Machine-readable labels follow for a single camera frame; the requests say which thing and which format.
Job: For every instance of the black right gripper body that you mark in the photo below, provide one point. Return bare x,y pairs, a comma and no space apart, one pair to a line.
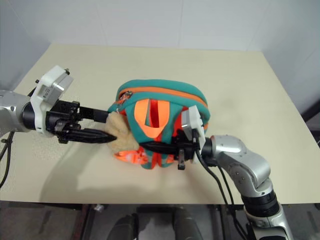
186,151

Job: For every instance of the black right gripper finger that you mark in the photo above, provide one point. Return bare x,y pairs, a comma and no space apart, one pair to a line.
162,148

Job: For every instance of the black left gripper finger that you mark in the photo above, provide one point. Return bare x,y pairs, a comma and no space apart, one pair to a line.
95,115
92,136

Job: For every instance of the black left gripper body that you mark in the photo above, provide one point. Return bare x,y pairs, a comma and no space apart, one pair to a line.
62,117

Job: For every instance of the beige plush toy pendant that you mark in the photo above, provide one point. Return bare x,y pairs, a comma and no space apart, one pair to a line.
121,132

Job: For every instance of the teal and orange backpack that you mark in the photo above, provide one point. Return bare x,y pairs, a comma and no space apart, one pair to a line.
160,100

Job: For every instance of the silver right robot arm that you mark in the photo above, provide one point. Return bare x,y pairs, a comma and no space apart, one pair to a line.
245,162

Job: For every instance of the small grey knob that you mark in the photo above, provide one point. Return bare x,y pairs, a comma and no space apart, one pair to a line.
99,207

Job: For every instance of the dark rounded shape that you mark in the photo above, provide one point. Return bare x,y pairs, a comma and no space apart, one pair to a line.
187,225
123,227

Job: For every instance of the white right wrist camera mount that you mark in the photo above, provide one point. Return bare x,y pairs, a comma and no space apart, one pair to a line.
193,120

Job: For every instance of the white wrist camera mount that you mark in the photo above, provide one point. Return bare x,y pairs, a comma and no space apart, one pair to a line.
193,120
50,87

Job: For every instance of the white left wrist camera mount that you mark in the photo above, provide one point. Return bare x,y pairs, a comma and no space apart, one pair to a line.
50,87

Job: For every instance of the black metal table frame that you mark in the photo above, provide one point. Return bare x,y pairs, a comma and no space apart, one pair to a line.
86,220

